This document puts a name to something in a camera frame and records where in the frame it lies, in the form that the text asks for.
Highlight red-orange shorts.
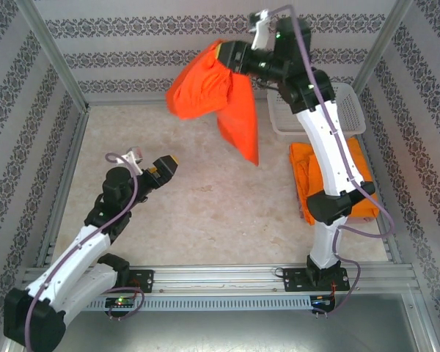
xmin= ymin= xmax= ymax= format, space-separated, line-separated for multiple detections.
xmin=164 ymin=39 xmax=261 ymax=167

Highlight yellow-orange shorts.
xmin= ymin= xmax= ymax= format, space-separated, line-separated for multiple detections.
xmin=288 ymin=136 xmax=381 ymax=226

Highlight pink shorts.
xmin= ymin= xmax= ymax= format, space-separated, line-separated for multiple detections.
xmin=296 ymin=190 xmax=378 ymax=225

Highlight white plastic basket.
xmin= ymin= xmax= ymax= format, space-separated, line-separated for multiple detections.
xmin=265 ymin=82 xmax=367 ymax=136

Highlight grey metal sheet panel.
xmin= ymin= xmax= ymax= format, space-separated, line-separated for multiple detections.
xmin=7 ymin=293 xmax=437 ymax=352

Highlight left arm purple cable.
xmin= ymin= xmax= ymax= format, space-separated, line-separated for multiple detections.
xmin=23 ymin=152 xmax=144 ymax=352

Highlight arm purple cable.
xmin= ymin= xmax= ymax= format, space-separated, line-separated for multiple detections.
xmin=23 ymin=152 xmax=144 ymax=352
xmin=267 ymin=4 xmax=396 ymax=317

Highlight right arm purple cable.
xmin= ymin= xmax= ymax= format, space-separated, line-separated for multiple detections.
xmin=267 ymin=4 xmax=396 ymax=317

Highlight left aluminium side rail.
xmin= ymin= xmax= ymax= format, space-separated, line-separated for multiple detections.
xmin=34 ymin=108 xmax=91 ymax=268

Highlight aluminium side rail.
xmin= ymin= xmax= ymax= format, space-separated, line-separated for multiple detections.
xmin=34 ymin=108 xmax=91 ymax=268
xmin=353 ymin=137 xmax=404 ymax=265

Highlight aluminium back rail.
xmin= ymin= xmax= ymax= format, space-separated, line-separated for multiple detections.
xmin=86 ymin=95 xmax=169 ymax=107

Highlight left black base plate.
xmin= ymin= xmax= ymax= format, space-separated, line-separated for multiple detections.
xmin=95 ymin=269 xmax=155 ymax=294

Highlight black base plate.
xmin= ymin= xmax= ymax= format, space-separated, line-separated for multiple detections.
xmin=95 ymin=269 xmax=155 ymax=294
xmin=282 ymin=267 xmax=351 ymax=293

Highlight right aluminium frame post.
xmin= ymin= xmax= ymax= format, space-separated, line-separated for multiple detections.
xmin=353 ymin=0 xmax=415 ymax=87

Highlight aluminium frame post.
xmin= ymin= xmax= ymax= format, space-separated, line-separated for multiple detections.
xmin=353 ymin=0 xmax=415 ymax=87
xmin=16 ymin=0 xmax=89 ymax=113

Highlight aluminium mounting rail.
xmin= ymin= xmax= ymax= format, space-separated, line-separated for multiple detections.
xmin=20 ymin=265 xmax=416 ymax=293

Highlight slotted grey cable duct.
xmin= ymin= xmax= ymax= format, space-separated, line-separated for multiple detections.
xmin=82 ymin=296 xmax=313 ymax=312

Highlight left aluminium frame post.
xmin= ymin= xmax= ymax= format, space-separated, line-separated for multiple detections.
xmin=16 ymin=0 xmax=89 ymax=113

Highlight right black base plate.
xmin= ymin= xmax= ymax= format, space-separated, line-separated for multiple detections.
xmin=282 ymin=267 xmax=351 ymax=293

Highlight right aluminium side rail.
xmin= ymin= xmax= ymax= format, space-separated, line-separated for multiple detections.
xmin=353 ymin=137 xmax=404 ymax=265

